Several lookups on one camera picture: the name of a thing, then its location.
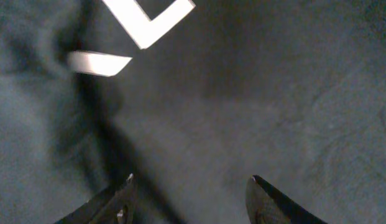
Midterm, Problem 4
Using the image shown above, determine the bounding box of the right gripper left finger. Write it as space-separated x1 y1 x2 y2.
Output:
55 174 137 224

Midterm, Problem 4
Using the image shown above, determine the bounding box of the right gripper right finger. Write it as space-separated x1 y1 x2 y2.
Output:
245 175 326 224

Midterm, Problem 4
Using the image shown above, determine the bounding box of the black Nike t-shirt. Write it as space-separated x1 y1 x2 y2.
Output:
0 1 386 223

